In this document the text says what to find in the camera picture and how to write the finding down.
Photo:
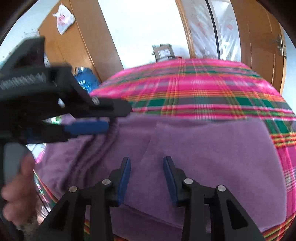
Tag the patterned door curtain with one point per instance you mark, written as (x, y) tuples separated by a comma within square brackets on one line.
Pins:
[(214, 29)]

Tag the cardboard box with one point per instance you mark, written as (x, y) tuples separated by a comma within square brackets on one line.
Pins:
[(162, 52)]

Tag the wooden door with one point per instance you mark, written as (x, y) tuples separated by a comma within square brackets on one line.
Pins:
[(258, 28)]

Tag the pink plaid bed sheet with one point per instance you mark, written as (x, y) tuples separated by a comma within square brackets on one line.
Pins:
[(219, 121)]

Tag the person's left hand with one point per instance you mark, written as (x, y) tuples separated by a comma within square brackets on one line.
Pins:
[(20, 194)]

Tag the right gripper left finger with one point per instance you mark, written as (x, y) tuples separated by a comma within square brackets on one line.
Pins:
[(67, 218)]

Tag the metal door lock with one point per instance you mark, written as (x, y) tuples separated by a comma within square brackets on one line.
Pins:
[(280, 46)]

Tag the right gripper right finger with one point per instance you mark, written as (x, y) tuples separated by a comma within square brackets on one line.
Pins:
[(210, 213)]

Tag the white plastic bag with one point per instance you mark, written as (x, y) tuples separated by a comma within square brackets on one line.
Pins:
[(64, 19)]

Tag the wooden wardrobe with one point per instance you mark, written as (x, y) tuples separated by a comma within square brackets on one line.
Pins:
[(86, 43)]

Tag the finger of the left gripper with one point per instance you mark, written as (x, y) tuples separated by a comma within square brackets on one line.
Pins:
[(82, 105), (85, 127)]

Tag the blue tote bag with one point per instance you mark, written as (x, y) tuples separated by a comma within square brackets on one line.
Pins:
[(86, 79)]

